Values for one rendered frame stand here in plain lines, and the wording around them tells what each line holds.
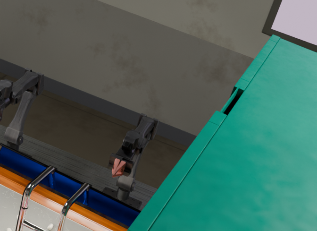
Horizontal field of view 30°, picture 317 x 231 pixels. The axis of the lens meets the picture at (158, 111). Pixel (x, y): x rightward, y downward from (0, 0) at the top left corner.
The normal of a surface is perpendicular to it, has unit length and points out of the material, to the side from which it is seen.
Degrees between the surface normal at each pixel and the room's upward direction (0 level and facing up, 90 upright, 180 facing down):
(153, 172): 0
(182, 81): 90
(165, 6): 90
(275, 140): 0
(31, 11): 90
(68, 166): 0
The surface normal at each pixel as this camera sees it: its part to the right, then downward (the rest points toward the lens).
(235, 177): 0.27, -0.84
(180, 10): -0.27, 0.40
